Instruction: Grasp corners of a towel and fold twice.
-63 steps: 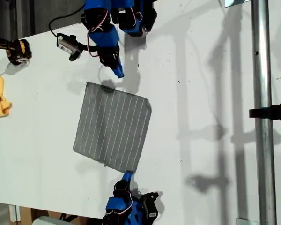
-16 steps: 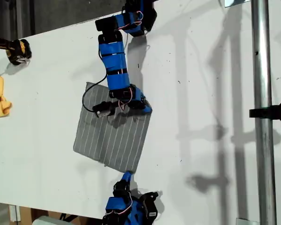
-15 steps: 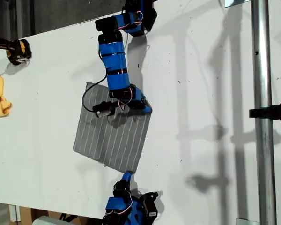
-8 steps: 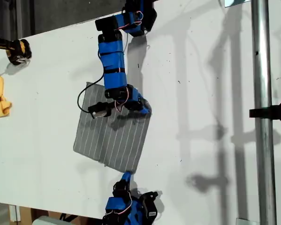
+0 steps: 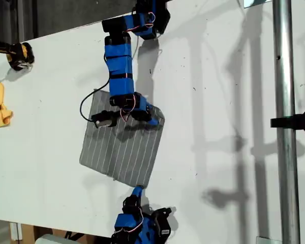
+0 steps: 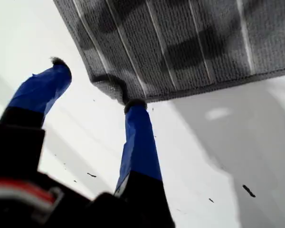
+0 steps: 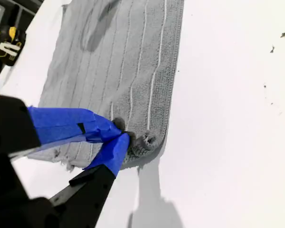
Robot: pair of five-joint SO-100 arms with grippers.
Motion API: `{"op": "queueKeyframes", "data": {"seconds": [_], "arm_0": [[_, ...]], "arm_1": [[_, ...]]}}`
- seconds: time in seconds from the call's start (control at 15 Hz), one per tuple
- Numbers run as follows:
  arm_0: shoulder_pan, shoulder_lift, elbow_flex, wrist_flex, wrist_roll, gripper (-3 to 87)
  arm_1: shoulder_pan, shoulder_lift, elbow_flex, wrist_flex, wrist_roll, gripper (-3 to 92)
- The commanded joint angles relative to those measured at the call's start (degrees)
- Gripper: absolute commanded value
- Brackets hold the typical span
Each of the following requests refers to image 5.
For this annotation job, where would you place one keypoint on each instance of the grey striped towel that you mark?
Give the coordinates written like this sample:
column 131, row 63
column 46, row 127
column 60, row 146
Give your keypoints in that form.
column 122, row 152

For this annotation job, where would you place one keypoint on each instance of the brown cardboard box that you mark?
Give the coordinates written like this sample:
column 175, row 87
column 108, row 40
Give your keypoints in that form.
column 91, row 235

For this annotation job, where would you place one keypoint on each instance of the white table leg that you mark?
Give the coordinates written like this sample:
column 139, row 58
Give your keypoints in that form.
column 15, row 231

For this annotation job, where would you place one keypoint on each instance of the black yellow power tool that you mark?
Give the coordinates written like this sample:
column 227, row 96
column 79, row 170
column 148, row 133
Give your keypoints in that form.
column 17, row 54

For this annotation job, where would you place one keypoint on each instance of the black clamp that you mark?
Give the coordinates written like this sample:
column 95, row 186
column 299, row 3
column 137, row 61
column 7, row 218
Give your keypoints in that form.
column 294, row 120

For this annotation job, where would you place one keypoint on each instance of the short black camera stalk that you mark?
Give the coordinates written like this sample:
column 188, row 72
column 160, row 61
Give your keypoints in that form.
column 115, row 115

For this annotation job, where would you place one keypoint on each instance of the black camera box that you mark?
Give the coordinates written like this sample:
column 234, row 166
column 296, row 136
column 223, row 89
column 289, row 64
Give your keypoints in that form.
column 103, row 120
column 164, row 225

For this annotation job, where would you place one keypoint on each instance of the steel post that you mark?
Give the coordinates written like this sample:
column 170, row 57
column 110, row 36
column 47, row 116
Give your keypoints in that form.
column 284, row 76

